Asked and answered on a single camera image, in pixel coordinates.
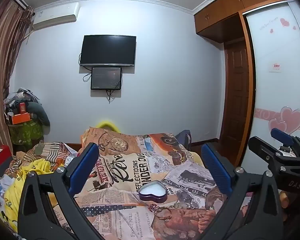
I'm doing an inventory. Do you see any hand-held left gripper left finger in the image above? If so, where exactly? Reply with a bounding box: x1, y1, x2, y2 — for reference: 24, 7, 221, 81
17, 142, 103, 240

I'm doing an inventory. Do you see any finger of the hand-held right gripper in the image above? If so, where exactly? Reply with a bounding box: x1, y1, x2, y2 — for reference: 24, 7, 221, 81
270, 128, 300, 155
248, 136, 288, 179

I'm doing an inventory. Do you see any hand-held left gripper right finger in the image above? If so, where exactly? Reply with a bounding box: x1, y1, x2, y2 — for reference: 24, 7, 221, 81
197, 142, 283, 240

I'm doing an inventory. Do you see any gold chain bracelet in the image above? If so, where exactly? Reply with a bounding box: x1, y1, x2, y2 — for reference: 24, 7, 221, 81
155, 206, 173, 222

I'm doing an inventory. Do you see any purple heart-shaped tin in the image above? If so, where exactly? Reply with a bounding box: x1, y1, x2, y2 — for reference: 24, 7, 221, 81
139, 180, 168, 203

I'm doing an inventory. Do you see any dark blue bag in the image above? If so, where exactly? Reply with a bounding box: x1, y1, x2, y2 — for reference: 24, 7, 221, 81
175, 130, 192, 152

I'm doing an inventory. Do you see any white heart-print sliding door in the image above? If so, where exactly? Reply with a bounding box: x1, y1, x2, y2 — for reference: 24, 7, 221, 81
240, 1, 300, 170

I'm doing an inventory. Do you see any newspaper print blanket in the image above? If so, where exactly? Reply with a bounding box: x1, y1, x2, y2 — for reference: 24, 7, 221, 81
0, 127, 253, 240

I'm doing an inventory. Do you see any yellow plastic object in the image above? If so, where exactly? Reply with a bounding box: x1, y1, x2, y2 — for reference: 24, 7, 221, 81
96, 120, 119, 132

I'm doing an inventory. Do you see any yellow cloth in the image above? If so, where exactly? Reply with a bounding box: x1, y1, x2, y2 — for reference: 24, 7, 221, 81
4, 159, 65, 233

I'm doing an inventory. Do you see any green patterned bag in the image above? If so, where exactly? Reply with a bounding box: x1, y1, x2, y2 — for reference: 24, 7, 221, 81
9, 121, 44, 145

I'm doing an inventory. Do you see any pile of clothes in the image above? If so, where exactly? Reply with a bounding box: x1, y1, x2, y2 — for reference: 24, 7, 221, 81
4, 87, 50, 128

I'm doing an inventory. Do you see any orange box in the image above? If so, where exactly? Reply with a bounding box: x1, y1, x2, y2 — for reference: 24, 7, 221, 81
11, 113, 32, 125

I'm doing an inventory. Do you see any red and white box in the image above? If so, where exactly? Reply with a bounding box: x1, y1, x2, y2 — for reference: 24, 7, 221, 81
0, 145, 12, 169

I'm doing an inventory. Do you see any brown striped curtain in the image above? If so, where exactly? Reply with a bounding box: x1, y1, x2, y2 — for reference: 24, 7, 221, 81
0, 0, 35, 160

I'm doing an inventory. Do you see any wooden wardrobe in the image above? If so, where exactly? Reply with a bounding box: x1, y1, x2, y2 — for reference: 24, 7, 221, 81
194, 0, 300, 167

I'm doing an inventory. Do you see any white air conditioner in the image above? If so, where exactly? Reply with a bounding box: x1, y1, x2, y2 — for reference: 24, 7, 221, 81
31, 2, 80, 32

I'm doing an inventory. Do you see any black television cable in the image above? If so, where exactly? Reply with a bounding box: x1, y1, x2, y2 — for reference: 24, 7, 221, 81
78, 52, 92, 82

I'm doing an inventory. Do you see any small black wall monitor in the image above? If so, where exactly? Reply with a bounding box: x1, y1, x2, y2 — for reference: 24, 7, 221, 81
91, 66, 122, 90

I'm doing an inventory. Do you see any black wall television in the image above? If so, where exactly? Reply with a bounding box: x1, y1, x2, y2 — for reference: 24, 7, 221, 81
79, 35, 137, 67

